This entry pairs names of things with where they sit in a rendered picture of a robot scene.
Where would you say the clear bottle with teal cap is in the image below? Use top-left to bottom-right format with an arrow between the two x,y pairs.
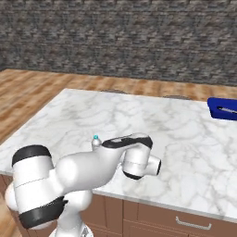
91,134 -> 103,151

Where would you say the brown cabinet panel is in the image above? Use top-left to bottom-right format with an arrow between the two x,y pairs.
81,193 -> 125,237

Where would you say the blue tray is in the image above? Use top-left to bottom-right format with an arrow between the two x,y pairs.
206,97 -> 237,121

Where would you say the brown drawer front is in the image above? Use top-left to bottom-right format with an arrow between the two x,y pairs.
136,203 -> 237,237

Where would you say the grey utensil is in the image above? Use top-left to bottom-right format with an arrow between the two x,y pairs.
217,106 -> 237,115

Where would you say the silver drawer handle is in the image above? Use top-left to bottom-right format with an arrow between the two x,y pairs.
175,216 -> 213,231

